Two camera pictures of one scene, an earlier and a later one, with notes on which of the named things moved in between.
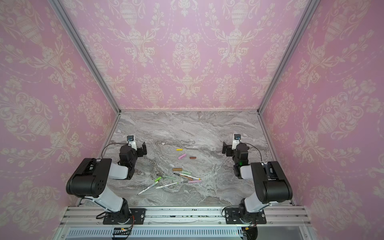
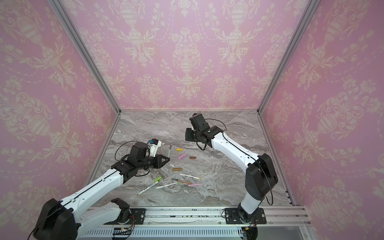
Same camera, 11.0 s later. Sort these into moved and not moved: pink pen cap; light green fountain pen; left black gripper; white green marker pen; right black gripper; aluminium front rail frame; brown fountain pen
Moved: right black gripper; light green fountain pen; brown fountain pen; left black gripper
Not moved: white green marker pen; pink pen cap; aluminium front rail frame
